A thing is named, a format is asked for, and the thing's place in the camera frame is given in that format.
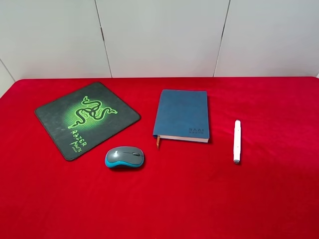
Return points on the grey blue wireless mouse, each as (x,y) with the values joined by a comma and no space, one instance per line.
(127,156)

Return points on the white marker pen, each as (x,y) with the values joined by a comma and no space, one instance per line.
(237,142)

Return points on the blue hardcover notebook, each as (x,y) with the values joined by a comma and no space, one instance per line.
(182,115)

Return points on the black green Razer mouse pad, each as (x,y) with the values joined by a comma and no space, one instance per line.
(85,118)

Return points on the red tablecloth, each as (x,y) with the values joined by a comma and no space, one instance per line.
(183,190)

